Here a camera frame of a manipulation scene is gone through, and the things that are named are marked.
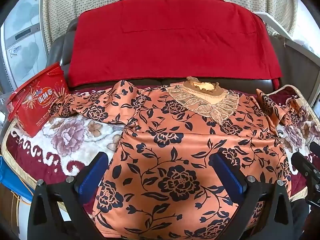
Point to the white standing appliance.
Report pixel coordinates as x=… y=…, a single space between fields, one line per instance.
x=22 y=42

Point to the grey crib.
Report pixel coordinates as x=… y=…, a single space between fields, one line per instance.
x=300 y=70

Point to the floral plush blanket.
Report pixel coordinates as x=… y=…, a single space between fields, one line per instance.
x=62 y=135

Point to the white board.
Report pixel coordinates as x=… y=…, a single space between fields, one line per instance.
x=272 y=21

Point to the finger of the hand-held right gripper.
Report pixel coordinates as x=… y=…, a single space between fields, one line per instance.
x=303 y=163
x=315 y=148

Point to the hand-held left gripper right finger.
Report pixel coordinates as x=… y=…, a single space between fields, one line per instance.
x=228 y=177

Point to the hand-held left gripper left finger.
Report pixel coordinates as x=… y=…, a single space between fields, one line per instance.
x=92 y=173

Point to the orange floral shirt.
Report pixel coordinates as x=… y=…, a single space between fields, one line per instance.
x=175 y=155

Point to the blue cloth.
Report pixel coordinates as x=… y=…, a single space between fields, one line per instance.
x=10 y=177

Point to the red fleece blanket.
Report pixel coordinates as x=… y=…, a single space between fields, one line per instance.
x=162 y=42

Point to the brown leather sofa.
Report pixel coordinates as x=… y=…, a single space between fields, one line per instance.
x=57 y=50

